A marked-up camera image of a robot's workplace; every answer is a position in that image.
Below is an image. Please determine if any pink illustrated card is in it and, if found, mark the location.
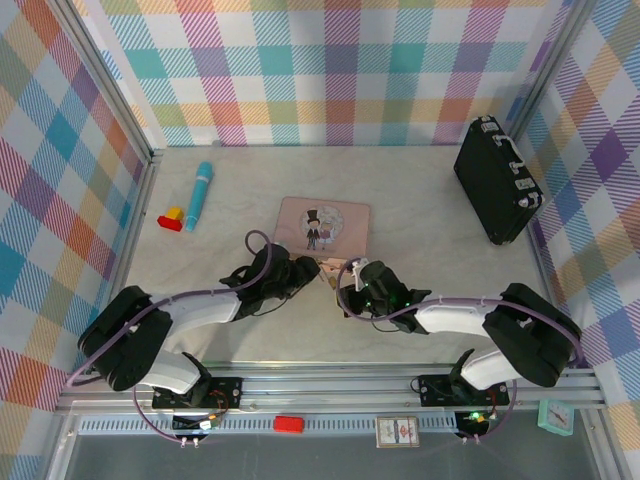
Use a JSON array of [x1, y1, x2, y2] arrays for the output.
[[273, 196, 372, 262]]

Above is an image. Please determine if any turquoise pen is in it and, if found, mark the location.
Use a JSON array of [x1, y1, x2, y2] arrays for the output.
[[184, 160, 214, 234]]

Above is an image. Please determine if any red plastic brick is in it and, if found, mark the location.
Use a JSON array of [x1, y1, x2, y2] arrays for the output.
[[273, 414, 305, 434]]

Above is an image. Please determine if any playing card deck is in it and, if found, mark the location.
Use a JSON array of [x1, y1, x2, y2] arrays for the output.
[[375, 416, 422, 449]]

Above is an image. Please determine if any small black circuit board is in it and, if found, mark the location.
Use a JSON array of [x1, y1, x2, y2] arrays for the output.
[[453, 409, 495, 434], [172, 412, 222, 432]]

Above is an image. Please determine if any black briefcase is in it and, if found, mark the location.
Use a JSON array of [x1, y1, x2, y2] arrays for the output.
[[453, 115, 545, 247]]

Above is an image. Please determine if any mint green alarm clock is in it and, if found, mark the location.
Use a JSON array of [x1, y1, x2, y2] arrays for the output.
[[537, 399, 574, 438]]

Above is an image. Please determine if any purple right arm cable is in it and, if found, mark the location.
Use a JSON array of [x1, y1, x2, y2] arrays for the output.
[[335, 257, 585, 446]]

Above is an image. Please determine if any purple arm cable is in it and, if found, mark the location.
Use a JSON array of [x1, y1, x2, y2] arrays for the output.
[[335, 257, 585, 446], [67, 229, 294, 446]]

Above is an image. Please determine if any aluminium frame front rail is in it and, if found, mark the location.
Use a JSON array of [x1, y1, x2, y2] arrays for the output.
[[53, 367, 607, 417]]

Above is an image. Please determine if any aluminium frame rail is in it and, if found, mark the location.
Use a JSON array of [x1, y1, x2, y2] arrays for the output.
[[528, 219, 597, 374], [53, 367, 607, 417], [102, 149, 165, 326]]

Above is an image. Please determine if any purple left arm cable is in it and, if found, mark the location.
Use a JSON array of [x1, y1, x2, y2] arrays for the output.
[[67, 229, 294, 446]]

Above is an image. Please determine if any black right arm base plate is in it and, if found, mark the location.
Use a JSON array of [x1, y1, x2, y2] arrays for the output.
[[417, 374, 511, 408]]

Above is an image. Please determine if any grey slotted cable duct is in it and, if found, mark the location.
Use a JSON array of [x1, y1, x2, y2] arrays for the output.
[[77, 416, 466, 437]]

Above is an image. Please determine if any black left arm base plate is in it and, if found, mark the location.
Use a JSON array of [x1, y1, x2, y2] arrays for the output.
[[151, 377, 244, 410]]

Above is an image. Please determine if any aluminium frame left side rail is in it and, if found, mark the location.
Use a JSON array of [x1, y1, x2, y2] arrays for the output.
[[102, 149, 165, 326]]

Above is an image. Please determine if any aluminium frame right side rail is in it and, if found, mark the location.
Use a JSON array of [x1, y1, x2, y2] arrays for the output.
[[528, 219, 597, 374]]

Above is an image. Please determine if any aluminium frame left post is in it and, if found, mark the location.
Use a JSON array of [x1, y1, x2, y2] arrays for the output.
[[48, 0, 164, 164]]

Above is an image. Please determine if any aluminium frame post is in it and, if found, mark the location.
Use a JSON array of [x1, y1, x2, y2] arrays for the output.
[[48, 0, 164, 164], [508, 0, 597, 147]]

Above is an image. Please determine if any aluminium frame right post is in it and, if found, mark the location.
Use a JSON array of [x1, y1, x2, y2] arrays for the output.
[[508, 0, 597, 147]]

